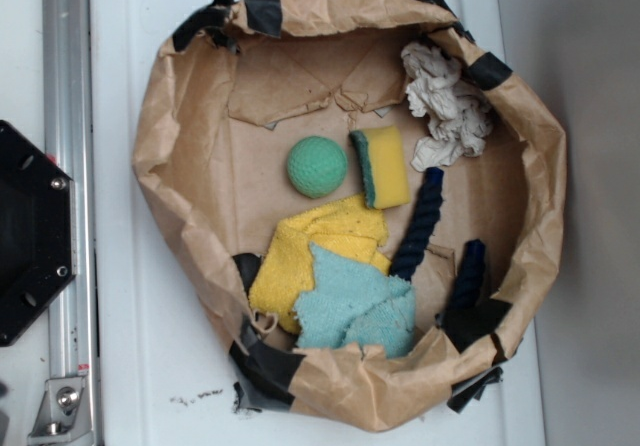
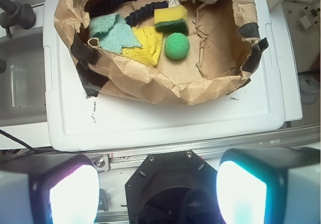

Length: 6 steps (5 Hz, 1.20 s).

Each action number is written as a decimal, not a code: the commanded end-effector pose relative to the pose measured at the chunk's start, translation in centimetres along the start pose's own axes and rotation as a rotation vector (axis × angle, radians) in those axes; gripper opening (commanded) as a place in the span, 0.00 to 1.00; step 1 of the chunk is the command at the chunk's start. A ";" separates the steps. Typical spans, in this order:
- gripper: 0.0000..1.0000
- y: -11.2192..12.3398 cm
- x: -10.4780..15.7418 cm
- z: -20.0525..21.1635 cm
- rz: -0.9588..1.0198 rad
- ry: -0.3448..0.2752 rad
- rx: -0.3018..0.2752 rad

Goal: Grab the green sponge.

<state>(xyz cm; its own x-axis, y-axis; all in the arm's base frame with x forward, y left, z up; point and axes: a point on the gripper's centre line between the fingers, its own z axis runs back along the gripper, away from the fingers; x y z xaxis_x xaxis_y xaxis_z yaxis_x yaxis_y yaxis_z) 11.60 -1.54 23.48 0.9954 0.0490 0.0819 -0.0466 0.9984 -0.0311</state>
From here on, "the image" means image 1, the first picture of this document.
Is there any yellow and green sponge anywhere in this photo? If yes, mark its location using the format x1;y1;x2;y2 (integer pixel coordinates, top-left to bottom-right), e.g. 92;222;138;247
349;126;411;210

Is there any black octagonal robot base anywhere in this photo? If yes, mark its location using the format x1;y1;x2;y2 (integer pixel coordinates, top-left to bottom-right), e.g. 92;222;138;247
1;121;75;347

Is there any yellow terry cloth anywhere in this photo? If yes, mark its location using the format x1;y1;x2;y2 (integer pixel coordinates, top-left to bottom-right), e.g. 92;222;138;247
248;194;390;335

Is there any green dimpled ball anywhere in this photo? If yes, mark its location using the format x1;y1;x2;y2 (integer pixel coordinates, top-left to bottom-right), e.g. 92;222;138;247
287;136;348;199

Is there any brown paper bag bin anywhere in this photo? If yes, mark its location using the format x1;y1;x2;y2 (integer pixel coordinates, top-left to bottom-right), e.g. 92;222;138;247
132;0;567;432

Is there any light blue terry cloth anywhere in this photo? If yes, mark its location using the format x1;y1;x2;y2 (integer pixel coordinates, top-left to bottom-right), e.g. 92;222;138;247
294;244;416;359

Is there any crumpled white paper towel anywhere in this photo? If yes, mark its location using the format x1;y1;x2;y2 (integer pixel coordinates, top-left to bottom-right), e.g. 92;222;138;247
401;41;493;172

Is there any dark blue rope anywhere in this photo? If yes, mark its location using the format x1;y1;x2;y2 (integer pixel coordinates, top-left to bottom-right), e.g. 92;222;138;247
389;166;488;312

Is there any aluminium extrusion rail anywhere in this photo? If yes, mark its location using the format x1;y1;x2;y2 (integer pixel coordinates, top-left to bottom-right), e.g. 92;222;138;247
43;0;103;445

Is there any metal corner bracket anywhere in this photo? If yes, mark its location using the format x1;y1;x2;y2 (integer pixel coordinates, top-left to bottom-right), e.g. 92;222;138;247
27;376;92;445

